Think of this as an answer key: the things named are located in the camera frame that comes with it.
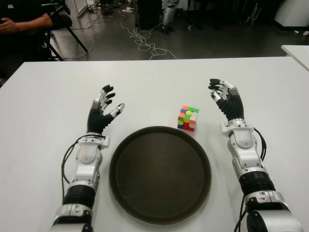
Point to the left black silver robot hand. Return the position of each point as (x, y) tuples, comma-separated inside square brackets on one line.
[(96, 118)]

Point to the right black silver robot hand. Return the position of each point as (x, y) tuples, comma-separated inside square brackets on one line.
[(233, 104)]

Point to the multicoloured Rubik's cube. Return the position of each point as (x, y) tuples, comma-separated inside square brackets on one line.
[(188, 118)]

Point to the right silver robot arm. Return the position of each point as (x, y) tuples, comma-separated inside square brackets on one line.
[(243, 141)]

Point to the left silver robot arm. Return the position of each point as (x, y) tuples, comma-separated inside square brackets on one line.
[(88, 154)]

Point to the dark brown round plate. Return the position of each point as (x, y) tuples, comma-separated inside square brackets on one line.
[(159, 174)]

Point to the white side table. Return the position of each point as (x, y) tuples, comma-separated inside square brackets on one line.
[(299, 55)]

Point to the folded metal stand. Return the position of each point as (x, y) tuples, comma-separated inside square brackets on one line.
[(252, 13)]

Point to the black chair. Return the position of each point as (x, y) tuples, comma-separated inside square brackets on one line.
[(62, 21)]

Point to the white machine housing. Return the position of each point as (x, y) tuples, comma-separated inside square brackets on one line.
[(292, 12)]

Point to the white panel board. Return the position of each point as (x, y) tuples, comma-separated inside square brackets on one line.
[(77, 6)]

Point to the black panel screen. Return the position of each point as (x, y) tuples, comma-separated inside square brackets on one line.
[(149, 14)]

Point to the seated person in black shirt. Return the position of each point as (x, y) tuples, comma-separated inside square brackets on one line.
[(24, 24)]

